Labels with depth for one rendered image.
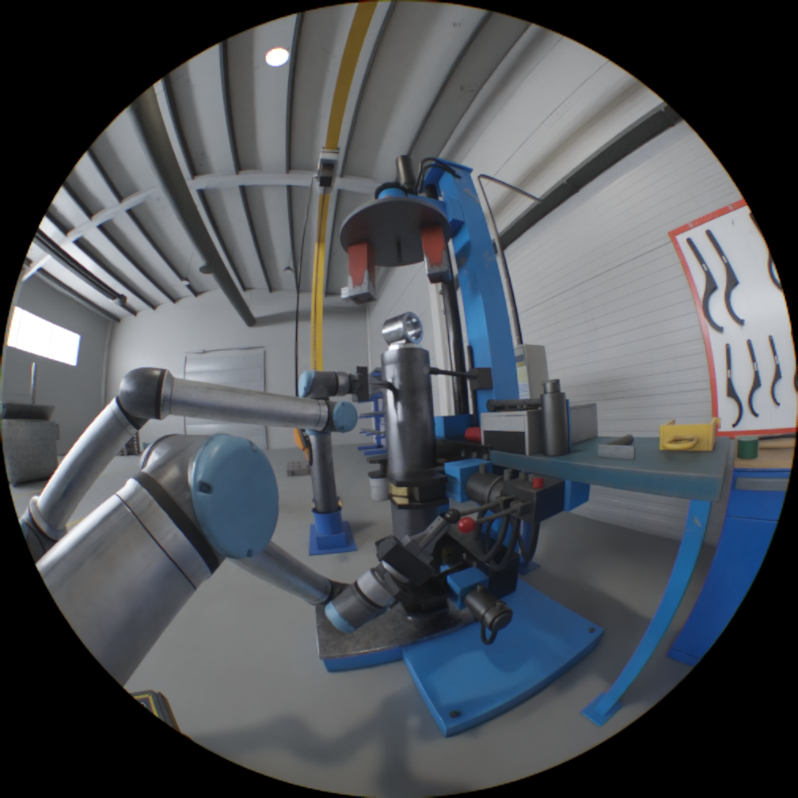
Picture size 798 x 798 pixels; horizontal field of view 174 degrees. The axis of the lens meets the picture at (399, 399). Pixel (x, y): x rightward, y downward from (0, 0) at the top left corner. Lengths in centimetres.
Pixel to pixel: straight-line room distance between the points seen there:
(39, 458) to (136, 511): 787
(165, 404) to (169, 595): 46
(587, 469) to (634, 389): 192
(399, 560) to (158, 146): 588
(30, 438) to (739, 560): 908
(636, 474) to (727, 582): 91
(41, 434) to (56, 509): 722
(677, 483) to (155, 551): 68
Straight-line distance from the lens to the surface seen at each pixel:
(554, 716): 136
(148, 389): 63
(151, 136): 564
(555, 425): 73
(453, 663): 133
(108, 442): 80
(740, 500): 123
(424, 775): 123
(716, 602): 143
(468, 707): 121
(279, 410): 67
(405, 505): 84
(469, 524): 54
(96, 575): 23
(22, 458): 789
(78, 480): 85
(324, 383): 88
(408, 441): 103
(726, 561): 133
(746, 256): 248
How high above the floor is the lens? 121
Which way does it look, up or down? 3 degrees up
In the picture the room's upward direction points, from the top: 4 degrees counter-clockwise
